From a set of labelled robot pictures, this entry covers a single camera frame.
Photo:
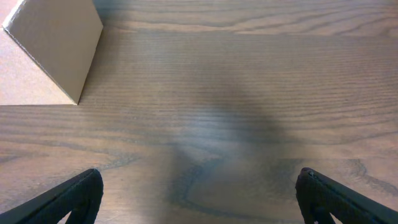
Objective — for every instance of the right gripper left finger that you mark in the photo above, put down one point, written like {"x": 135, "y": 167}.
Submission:
{"x": 79, "y": 198}

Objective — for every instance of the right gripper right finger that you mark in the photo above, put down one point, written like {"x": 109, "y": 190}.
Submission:
{"x": 321, "y": 199}

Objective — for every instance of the cardboard box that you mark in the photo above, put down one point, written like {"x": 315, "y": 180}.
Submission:
{"x": 47, "y": 47}

